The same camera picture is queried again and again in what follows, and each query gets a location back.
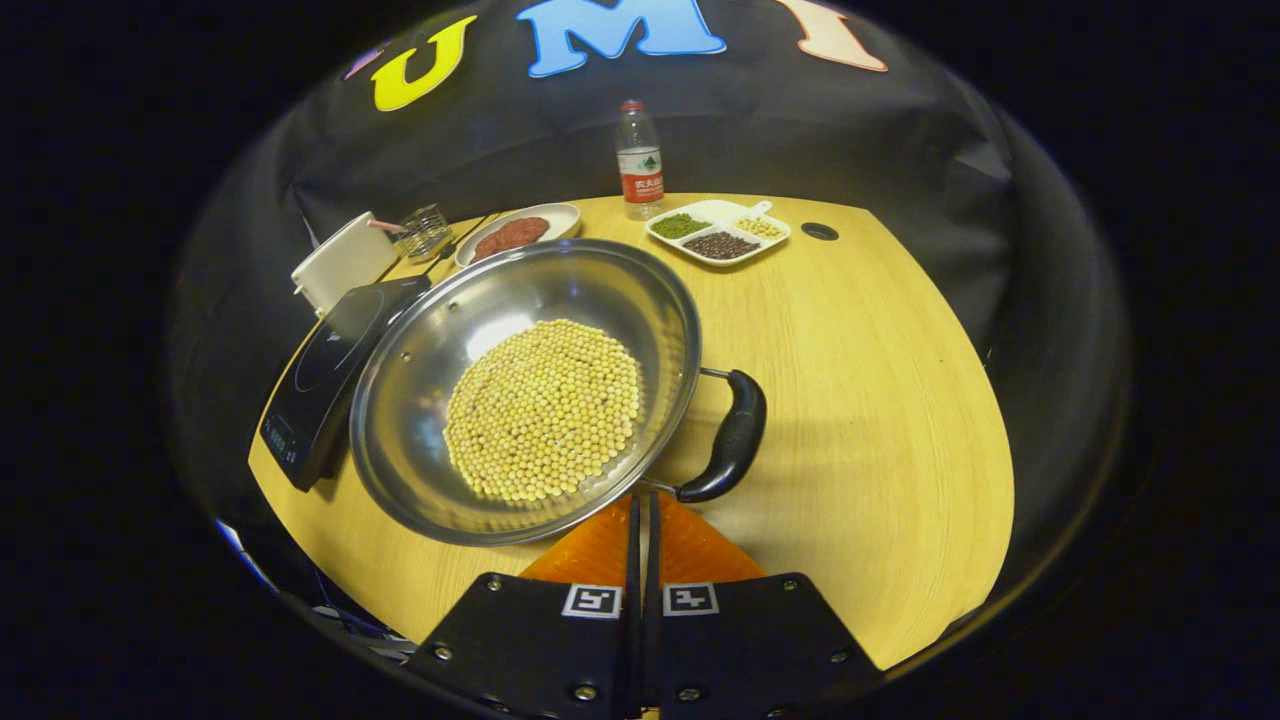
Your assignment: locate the white divided dish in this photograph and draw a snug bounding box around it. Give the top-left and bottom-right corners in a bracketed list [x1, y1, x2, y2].
[645, 199, 793, 270]

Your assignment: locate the white round plate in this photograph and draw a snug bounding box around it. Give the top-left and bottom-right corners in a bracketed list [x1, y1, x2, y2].
[455, 202, 583, 270]

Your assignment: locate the black induction cooktop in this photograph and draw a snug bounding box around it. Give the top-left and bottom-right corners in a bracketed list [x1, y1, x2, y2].
[259, 275, 433, 493]

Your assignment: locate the wire utensil holder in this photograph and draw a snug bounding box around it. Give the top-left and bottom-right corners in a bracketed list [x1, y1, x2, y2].
[395, 203, 454, 265]

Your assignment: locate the stainless steel pot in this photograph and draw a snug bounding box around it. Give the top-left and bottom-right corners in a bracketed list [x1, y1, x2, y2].
[349, 238, 769, 548]

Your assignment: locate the pile of red beans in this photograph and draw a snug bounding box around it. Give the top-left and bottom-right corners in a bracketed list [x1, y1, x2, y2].
[472, 217, 552, 264]

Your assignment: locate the black backdrop cloth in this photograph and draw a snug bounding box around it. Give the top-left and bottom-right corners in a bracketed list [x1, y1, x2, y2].
[165, 0, 1136, 601]

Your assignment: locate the pile of soybeans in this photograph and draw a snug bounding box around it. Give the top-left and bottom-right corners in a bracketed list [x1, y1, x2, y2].
[443, 319, 644, 503]

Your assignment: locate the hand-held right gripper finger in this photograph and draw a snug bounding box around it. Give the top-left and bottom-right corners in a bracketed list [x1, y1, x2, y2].
[645, 490, 887, 720]
[405, 490, 642, 720]

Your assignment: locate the white toaster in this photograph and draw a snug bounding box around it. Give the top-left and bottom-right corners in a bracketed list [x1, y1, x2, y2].
[291, 211, 402, 319]

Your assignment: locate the clear water bottle red label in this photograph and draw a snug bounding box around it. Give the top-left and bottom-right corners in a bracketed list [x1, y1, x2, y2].
[616, 99, 668, 222]

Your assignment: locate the pile of dark beans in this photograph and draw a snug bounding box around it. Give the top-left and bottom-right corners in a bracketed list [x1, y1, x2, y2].
[683, 231, 762, 262]

